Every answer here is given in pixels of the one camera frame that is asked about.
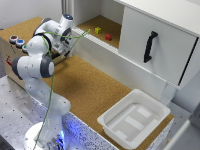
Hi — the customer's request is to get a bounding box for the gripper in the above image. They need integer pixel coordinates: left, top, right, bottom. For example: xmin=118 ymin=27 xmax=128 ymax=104
xmin=52 ymin=34 xmax=74 ymax=58

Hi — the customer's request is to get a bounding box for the green button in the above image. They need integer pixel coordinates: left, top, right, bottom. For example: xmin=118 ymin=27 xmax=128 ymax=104
xmin=21 ymin=44 xmax=29 ymax=54

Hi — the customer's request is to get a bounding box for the yellow block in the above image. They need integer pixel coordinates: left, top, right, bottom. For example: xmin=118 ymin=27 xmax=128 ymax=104
xmin=94 ymin=26 xmax=103 ymax=35

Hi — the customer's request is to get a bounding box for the blue button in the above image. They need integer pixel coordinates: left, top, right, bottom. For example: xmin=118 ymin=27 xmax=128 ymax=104
xmin=15 ymin=38 xmax=26 ymax=48

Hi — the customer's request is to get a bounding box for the red button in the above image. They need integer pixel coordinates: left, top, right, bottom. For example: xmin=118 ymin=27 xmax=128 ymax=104
xmin=8 ymin=35 xmax=19 ymax=44

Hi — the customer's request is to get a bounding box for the white cabinet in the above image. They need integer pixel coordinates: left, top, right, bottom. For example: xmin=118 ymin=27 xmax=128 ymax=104
xmin=61 ymin=0 xmax=200 ymax=108

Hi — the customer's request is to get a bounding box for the white plastic box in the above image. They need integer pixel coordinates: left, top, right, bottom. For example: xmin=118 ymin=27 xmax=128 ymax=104
xmin=96 ymin=88 xmax=172 ymax=150

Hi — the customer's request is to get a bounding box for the white sliding door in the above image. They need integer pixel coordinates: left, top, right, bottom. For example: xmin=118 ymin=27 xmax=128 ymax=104
xmin=117 ymin=6 xmax=200 ymax=87

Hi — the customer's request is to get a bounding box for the green cable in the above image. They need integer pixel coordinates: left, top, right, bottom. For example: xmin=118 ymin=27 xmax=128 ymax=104
xmin=32 ymin=28 xmax=92 ymax=150

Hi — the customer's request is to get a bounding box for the black door handle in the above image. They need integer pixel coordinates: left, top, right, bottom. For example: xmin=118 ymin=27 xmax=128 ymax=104
xmin=143 ymin=30 xmax=159 ymax=64

